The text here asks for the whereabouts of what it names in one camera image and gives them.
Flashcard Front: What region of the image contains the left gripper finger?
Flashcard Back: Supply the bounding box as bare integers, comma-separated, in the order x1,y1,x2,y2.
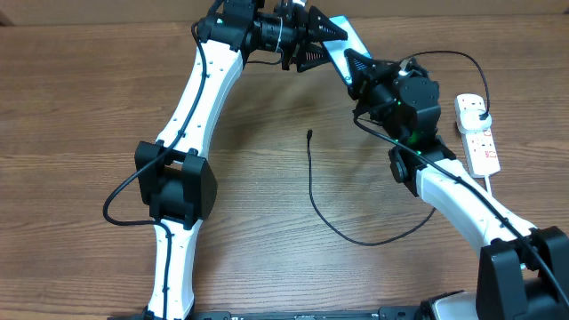
294,43,330,73
308,6,348,43

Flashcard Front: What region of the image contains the blue Galaxy S24+ smartphone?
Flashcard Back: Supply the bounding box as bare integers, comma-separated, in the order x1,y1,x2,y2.
323,15,372,86

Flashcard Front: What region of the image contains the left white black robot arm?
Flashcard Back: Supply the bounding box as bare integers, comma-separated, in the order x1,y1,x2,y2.
135,1,348,319

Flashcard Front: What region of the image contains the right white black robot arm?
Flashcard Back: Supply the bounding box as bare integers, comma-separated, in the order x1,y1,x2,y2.
344,49,568,320

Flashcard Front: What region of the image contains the white charger plug adapter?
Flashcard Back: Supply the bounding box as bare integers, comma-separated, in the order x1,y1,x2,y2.
457,110,493,134

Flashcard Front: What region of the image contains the white power strip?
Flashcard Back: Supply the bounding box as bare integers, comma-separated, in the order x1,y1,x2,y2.
454,93,501,178

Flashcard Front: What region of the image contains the black USB charging cable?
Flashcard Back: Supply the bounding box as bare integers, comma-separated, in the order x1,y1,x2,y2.
306,50,492,247

